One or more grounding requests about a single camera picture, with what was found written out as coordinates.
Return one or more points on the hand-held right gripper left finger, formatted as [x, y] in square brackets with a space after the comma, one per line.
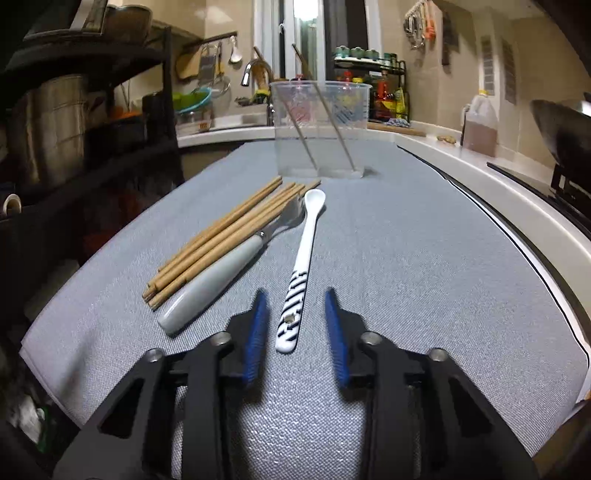
[256, 332]

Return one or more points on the grey table mat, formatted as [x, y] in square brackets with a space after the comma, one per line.
[415, 277]

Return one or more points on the hanging cleaver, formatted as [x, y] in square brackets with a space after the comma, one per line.
[448, 41]

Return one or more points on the pile of wooden chopsticks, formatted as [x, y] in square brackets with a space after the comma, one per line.
[221, 235]

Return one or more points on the large steel pot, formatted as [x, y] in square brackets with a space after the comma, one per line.
[46, 129]

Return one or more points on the roll of tape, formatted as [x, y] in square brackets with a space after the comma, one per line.
[11, 204]

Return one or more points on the blue scrubbing cloth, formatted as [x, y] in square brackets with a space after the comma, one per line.
[398, 123]

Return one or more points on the ginger pieces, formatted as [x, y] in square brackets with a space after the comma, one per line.
[447, 139]

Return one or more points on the wooden chopstick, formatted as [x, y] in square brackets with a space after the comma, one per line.
[300, 134]
[337, 131]

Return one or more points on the metal grater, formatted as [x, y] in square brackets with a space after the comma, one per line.
[207, 62]

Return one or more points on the white ladle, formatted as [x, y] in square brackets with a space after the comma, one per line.
[235, 54]

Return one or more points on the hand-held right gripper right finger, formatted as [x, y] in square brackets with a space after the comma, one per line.
[334, 332]

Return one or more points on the clear plastic measuring cup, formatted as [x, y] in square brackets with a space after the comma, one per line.
[362, 138]

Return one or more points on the brown bowl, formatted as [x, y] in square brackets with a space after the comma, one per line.
[129, 23]

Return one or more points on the black induction cooktop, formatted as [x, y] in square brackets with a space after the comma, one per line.
[526, 177]

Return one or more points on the round wooden cutting board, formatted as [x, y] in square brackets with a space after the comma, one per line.
[401, 131]

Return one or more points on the black spice rack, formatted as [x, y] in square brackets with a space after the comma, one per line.
[401, 83]

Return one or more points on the plastic oil jug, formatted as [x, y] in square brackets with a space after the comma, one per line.
[480, 134]

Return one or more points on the black wok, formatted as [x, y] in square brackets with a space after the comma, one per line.
[563, 134]

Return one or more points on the white frame window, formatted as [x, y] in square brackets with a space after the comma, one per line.
[286, 37]

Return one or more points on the black shelf rack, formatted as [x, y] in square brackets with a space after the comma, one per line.
[157, 152]

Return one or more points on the hanging kitchen tools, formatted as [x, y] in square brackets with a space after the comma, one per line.
[418, 23]

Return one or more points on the chrome faucet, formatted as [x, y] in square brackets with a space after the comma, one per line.
[248, 70]

